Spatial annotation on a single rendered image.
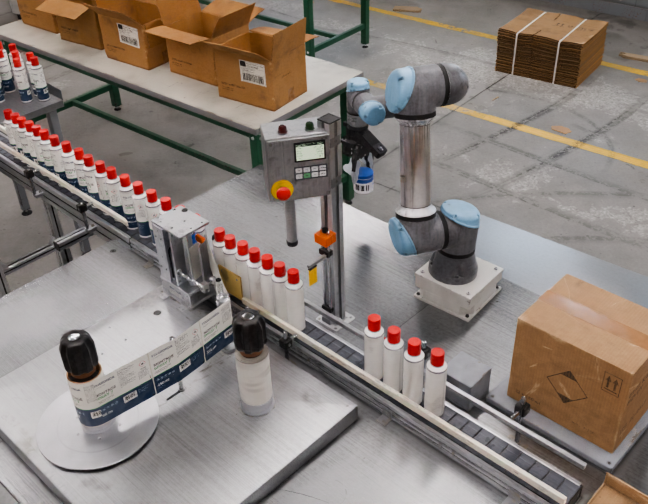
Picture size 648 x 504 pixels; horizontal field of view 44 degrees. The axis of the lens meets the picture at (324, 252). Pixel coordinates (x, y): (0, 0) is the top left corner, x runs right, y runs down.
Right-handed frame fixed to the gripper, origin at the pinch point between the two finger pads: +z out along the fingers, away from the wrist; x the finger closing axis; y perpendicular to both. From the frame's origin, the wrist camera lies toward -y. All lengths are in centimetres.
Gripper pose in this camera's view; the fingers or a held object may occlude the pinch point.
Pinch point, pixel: (363, 176)
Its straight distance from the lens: 278.4
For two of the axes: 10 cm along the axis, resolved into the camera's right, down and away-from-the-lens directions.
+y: -7.7, -3.5, 5.3
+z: 0.3, 8.1, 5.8
